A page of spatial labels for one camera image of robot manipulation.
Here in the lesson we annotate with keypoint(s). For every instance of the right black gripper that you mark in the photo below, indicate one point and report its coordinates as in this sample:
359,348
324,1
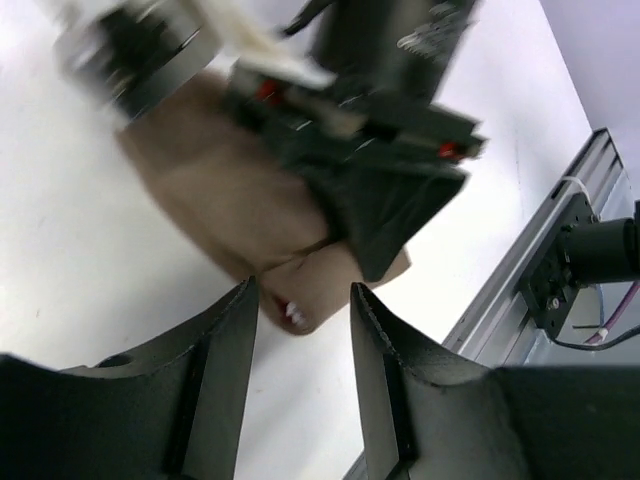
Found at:
385,60

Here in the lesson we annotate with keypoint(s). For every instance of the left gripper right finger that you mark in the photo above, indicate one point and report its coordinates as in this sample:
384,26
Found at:
423,409

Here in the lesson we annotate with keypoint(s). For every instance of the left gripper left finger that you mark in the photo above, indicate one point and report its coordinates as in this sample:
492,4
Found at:
173,405

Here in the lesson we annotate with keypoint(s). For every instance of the brown striped sock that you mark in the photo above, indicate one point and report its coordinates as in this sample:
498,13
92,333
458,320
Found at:
219,185

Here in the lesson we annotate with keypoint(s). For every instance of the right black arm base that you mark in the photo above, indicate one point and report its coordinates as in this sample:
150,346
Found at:
577,252

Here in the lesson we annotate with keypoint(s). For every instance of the aluminium frame rail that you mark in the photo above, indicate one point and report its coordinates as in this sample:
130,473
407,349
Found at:
552,421

